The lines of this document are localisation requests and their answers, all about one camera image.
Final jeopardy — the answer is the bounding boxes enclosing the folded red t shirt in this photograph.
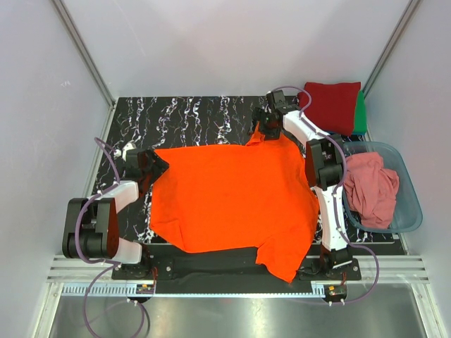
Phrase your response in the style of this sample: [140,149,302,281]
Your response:
[297,82,361,136]

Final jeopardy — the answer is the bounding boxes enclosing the white slotted cable duct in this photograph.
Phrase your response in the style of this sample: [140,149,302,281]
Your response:
[62,282,331,299]

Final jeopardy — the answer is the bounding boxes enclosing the folded green t shirt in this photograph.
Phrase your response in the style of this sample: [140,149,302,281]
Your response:
[353,91,367,131]

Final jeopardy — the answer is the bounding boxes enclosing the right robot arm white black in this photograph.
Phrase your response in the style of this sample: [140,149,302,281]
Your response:
[252,87,352,279]

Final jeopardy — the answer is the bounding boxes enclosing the pink t shirt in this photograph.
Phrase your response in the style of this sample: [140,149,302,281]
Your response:
[344,152,400,230]

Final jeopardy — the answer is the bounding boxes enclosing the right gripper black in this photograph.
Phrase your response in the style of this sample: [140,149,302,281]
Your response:
[246,107,280,142]

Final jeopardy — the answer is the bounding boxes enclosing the right aluminium frame post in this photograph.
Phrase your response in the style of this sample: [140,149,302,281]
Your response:
[362,0,423,98]

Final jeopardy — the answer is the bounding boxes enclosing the left aluminium frame post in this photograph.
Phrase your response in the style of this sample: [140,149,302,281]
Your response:
[50,0,116,108]

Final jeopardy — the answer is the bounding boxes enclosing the clear blue plastic bin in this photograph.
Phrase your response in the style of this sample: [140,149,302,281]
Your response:
[343,142,423,233]

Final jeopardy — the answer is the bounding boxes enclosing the folded blue t shirt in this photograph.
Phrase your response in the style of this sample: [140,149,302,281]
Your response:
[350,131,366,136]

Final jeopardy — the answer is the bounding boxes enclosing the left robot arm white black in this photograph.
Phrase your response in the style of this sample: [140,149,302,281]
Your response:
[62,149,169,279]

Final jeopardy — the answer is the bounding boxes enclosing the aluminium frame post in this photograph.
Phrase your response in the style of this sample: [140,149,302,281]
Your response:
[362,0,423,98]
[50,0,116,108]

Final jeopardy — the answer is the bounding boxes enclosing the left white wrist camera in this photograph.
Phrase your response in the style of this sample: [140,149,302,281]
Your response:
[121,142,137,161]

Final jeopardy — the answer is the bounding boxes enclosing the orange t shirt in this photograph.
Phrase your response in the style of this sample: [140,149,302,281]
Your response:
[149,132,319,282]

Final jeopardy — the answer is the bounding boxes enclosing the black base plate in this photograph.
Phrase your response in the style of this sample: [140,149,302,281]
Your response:
[111,242,361,295]

